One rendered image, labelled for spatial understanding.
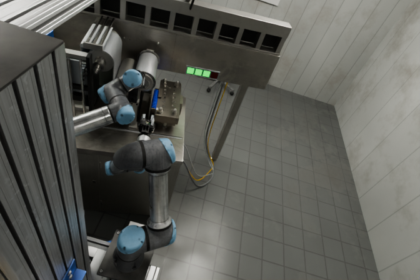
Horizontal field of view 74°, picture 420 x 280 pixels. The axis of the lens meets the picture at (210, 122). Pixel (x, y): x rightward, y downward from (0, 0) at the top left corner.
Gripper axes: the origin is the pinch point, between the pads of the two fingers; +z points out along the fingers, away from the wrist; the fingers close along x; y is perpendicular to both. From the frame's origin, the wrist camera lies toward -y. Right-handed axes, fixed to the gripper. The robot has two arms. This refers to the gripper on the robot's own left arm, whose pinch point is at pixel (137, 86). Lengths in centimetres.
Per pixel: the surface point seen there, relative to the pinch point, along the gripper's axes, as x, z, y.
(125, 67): 11.3, 30.9, 12.1
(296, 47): -193, 219, 102
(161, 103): -14.7, 39.8, -7.1
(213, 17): -38, 22, 53
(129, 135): 2.8, 31.0, -31.5
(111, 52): 18.1, 13.1, 17.4
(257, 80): -83, 47, 22
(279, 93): -195, 252, 37
